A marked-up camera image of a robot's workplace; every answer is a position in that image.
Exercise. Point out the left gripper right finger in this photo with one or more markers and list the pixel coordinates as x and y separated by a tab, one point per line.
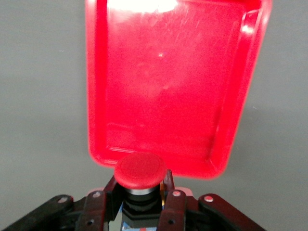
178	211

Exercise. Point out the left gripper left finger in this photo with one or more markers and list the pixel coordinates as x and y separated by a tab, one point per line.
91	211

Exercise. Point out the red plastic tray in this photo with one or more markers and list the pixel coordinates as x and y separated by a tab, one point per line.
168	84

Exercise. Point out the red push button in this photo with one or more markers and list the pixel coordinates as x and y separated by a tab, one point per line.
140	170

